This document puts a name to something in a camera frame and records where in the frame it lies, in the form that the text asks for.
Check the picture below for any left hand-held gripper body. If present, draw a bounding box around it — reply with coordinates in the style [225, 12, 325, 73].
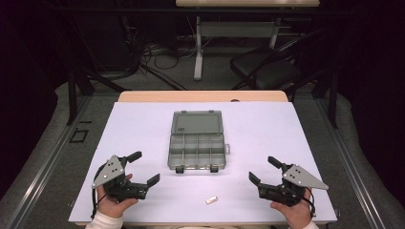
[92, 155, 150, 202]

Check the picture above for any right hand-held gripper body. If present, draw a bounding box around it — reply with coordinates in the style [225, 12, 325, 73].
[257, 163, 330, 207]

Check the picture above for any person's left hand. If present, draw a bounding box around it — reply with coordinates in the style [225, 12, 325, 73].
[96, 173, 139, 219]

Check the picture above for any person's right hand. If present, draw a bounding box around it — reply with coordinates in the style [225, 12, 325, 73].
[269, 188, 315, 229]

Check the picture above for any white table cover board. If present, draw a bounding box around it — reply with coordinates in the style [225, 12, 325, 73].
[68, 101, 338, 223]

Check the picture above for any grey plastic compartment box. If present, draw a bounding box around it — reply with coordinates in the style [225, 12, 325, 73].
[167, 110, 231, 175]

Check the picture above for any light wooden table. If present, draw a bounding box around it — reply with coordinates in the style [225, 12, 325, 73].
[117, 90, 289, 103]

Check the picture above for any black metal stand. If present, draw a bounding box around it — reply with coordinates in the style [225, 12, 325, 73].
[328, 70, 339, 129]
[65, 15, 128, 126]

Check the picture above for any black folding chair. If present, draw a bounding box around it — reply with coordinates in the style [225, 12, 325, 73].
[229, 28, 329, 96]

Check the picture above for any white-legged desk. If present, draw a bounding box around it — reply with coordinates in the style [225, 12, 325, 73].
[175, 0, 321, 81]

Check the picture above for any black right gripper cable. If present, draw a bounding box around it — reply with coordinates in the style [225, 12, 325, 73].
[302, 187, 317, 218]

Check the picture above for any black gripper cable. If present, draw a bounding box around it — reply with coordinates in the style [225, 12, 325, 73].
[91, 165, 108, 220]
[302, 187, 317, 218]

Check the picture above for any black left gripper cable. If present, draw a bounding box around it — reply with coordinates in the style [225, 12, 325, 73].
[91, 165, 108, 220]

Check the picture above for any metal floor rail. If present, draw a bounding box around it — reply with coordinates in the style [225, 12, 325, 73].
[6, 94, 94, 229]
[314, 98, 388, 229]

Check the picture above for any bundle of floor cables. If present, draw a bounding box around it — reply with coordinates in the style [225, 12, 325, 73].
[127, 34, 199, 80]

